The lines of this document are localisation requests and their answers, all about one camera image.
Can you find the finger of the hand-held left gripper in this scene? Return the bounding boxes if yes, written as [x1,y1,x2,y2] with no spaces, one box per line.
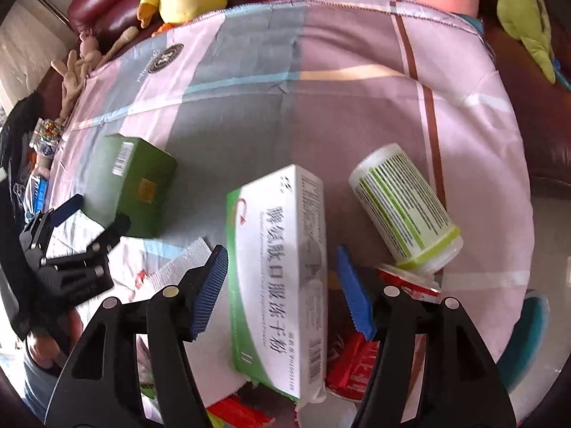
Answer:
[45,194,85,229]
[87,213,133,256]

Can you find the blue white packet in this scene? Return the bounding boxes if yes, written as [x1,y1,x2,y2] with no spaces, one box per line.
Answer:
[24,173,51,209]

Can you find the teal round cushion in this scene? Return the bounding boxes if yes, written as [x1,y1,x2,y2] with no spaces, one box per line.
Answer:
[503,290,552,394]

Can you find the person's blue jeans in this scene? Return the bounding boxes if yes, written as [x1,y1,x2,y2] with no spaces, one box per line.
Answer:
[20,363,61,422]

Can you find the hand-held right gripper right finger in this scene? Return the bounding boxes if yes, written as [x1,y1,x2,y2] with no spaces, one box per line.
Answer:
[337,245,520,428]

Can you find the black printed cloth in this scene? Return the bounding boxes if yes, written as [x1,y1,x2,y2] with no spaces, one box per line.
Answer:
[0,93,45,340]

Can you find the green cardboard box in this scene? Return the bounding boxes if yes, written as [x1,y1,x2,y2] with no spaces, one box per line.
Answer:
[82,133,178,238]

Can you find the white bottle green label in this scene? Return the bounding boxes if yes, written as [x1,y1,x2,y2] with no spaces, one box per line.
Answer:
[348,143,463,276]

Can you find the white printed wrapper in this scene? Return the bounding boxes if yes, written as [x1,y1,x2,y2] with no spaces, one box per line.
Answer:
[105,234,197,310]

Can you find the silver foil wrapper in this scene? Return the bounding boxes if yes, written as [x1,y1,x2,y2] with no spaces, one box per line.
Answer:
[149,237,211,296]

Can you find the crushed red drink can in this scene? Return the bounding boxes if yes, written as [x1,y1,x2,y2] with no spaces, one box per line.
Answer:
[325,264,443,401]

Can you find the dark red leather sofa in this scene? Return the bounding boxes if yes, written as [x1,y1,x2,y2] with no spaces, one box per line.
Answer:
[38,0,571,181]

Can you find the white green medicine box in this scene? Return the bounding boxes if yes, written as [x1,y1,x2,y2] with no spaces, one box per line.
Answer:
[225,164,329,405]

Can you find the green dinosaur plush toy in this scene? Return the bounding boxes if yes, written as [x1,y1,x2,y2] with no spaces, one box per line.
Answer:
[483,0,558,85]

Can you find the beige rabbit plush toy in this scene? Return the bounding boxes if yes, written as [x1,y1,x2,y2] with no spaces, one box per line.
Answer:
[50,26,140,122]

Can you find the colourful patterned packet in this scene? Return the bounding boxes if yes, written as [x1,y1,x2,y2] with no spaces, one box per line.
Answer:
[29,117,64,153]

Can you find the person's left hand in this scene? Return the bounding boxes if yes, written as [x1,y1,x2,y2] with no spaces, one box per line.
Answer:
[26,332,69,370]

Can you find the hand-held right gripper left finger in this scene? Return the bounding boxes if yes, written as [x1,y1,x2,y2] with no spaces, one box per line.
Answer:
[42,244,229,428]

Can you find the plaid pink grey bedsheet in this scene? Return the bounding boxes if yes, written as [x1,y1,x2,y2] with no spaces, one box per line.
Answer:
[45,0,535,428]

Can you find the teal plastic toy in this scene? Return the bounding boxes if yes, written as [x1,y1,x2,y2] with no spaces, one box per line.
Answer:
[551,58,571,91]

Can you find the red plastic wrapper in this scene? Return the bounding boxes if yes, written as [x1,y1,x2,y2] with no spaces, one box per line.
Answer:
[204,394,274,428]

